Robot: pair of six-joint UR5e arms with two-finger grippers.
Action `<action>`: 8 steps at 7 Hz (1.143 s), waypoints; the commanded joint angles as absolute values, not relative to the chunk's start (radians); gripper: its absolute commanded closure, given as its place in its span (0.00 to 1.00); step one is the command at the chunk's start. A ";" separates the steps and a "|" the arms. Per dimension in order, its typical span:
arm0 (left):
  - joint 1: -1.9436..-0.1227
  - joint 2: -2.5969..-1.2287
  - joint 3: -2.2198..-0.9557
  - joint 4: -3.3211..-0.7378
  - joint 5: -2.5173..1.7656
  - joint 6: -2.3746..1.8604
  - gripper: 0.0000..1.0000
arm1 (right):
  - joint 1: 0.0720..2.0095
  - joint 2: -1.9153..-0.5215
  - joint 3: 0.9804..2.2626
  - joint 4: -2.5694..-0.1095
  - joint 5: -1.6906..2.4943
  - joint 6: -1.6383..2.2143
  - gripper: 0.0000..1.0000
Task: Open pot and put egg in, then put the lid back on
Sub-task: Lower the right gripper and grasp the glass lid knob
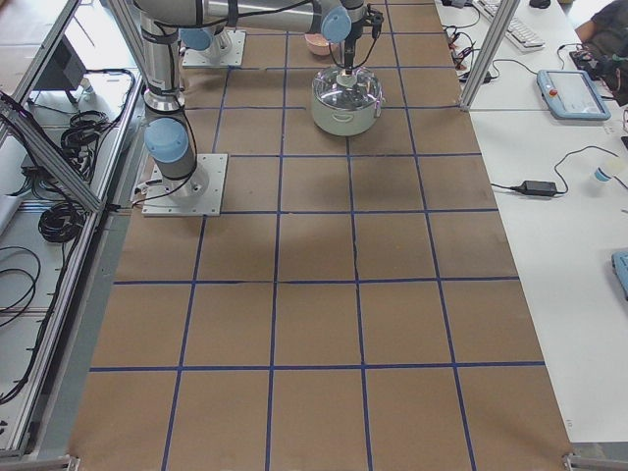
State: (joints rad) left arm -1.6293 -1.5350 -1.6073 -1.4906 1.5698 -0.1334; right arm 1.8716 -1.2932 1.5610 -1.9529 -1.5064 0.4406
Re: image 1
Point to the glass pot lid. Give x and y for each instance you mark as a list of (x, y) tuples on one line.
[(336, 89)]

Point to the black electronics box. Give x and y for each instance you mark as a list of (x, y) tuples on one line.
[(63, 71)]

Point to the white electric pot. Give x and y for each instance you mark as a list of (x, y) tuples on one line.
[(344, 123)]

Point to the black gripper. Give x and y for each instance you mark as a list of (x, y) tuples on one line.
[(349, 47)]

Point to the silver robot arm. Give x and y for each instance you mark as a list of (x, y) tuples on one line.
[(169, 137), (206, 36)]

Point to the white paper cup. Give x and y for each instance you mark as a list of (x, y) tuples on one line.
[(606, 171)]

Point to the white keyboard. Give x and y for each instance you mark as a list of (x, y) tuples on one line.
[(517, 32)]

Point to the black power adapter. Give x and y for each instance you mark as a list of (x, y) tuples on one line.
[(536, 188)]

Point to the blue teach pendant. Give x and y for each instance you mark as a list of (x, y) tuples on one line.
[(619, 263), (571, 95)]

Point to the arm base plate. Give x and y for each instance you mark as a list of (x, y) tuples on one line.
[(199, 60), (201, 195)]

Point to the pink bowl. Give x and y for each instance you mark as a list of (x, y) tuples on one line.
[(317, 44)]

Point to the aluminium frame post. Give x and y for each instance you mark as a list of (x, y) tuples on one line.
[(495, 34)]

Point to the person in dark shirt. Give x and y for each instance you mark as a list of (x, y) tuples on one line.
[(605, 34)]

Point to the aluminium diagonal frame beam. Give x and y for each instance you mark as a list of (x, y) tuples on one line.
[(44, 152)]

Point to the brown paper table mat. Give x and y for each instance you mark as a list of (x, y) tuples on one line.
[(354, 307)]

